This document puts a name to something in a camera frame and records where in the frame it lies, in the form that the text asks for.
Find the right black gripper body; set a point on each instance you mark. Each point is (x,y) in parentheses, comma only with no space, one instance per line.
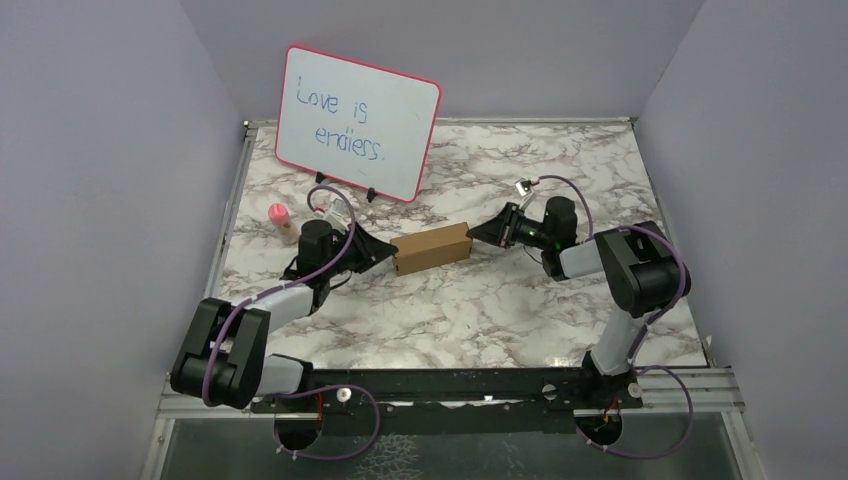
(530,233)

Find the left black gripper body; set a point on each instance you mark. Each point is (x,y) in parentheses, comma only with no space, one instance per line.
(348,261)

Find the brown cardboard box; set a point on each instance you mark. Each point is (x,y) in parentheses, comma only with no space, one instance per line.
(431,248)

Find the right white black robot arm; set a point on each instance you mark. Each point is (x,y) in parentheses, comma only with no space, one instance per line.
(644,274)

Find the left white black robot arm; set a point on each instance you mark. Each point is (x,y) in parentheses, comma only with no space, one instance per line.
(223,359)

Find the pink capped small bottle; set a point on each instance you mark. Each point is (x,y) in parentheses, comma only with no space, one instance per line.
(280,216)

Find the pink framed whiteboard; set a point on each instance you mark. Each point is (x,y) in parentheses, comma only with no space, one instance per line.
(364,125)

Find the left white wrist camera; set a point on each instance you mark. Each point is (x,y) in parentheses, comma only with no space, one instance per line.
(338,216)

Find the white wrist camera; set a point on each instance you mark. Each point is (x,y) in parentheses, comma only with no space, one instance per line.
(338,216)
(526,192)

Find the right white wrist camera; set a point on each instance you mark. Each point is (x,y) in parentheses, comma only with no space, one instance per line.
(526,192)

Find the aluminium front frame rail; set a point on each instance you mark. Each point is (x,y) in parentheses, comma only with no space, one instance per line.
(711,391)

